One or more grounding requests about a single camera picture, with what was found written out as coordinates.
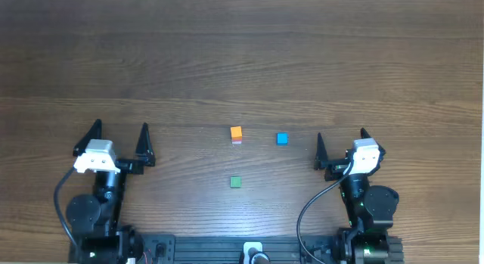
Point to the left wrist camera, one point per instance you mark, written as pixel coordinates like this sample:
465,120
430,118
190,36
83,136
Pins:
96,156

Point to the mounting rail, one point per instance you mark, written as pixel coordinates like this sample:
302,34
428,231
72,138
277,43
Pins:
227,250

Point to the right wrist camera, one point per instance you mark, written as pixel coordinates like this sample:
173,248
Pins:
366,156

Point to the green cube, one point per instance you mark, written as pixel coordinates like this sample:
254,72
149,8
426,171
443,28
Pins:
235,182

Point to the orange cube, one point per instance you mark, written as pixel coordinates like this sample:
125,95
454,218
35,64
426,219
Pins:
236,132

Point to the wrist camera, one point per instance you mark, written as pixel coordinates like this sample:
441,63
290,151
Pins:
96,156
366,156

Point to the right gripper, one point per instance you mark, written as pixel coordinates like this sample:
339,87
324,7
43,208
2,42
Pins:
336,168

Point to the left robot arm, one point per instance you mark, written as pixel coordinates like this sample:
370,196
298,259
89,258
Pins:
96,218

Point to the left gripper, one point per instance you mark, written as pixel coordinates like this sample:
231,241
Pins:
130,166

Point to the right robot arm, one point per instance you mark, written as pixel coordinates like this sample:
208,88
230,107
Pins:
378,205

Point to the blue cube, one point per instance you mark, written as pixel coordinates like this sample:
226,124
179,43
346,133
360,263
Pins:
282,138

